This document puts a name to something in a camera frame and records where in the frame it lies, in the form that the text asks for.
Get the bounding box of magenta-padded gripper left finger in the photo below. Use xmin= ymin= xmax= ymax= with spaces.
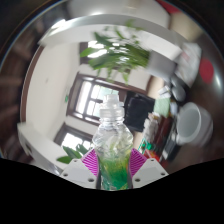
xmin=59 ymin=148 xmax=100 ymax=190

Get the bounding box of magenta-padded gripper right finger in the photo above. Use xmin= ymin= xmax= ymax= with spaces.
xmin=128 ymin=148 xmax=169 ymax=190

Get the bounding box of clear bottle with green label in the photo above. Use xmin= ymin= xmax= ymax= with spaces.
xmin=91 ymin=93 xmax=134 ymax=192

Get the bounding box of leafy plant in white pot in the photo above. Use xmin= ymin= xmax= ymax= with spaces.
xmin=55 ymin=143 xmax=89 ymax=165
xmin=79 ymin=19 xmax=178 ymax=84

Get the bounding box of green package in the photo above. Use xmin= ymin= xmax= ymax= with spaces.
xmin=138 ymin=138 xmax=158 ymax=153

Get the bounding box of dark framed window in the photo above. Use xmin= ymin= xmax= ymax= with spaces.
xmin=79 ymin=41 xmax=108 ymax=64
xmin=54 ymin=123 xmax=96 ymax=151

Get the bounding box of dark brown box with packets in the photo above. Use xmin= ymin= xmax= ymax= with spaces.
xmin=143 ymin=111 xmax=174 ymax=144

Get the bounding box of white mug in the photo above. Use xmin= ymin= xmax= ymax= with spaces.
xmin=175 ymin=101 xmax=214 ymax=148

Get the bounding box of green cloth pad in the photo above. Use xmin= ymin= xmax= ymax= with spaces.
xmin=153 ymin=96 xmax=172 ymax=118

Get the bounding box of dark wooden double door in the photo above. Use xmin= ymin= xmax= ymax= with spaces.
xmin=66 ymin=72 xmax=148 ymax=126

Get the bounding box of flat round red coaster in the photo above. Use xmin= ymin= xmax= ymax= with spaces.
xmin=199 ymin=58 xmax=215 ymax=85

